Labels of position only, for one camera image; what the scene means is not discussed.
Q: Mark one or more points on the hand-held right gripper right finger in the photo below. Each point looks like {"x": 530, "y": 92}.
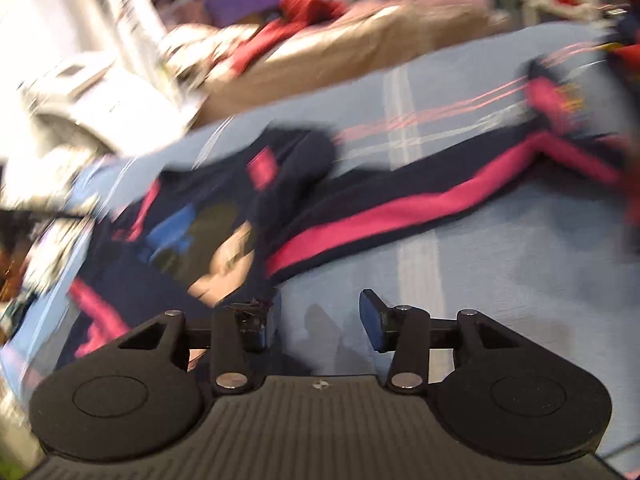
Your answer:
{"x": 372, "y": 317}

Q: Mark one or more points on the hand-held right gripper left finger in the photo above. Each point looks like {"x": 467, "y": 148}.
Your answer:
{"x": 270, "y": 320}

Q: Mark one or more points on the navy cartoon print sweatshirt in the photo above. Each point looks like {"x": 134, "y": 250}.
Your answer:
{"x": 200, "y": 220}

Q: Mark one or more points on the navy pants with pink stripe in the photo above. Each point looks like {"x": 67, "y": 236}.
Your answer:
{"x": 400, "y": 195}

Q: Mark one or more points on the pile of beige clothes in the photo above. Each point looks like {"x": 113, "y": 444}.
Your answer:
{"x": 200, "y": 55}

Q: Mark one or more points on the beige massage bed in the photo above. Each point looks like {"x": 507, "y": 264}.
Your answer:
{"x": 325, "y": 65}

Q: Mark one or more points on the white beauty machine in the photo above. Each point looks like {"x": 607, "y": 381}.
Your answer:
{"x": 115, "y": 100}

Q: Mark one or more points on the dark red bundled garment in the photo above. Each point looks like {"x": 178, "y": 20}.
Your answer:
{"x": 310, "y": 2}

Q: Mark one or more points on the white hanging cloth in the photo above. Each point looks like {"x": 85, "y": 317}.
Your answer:
{"x": 125, "y": 5}

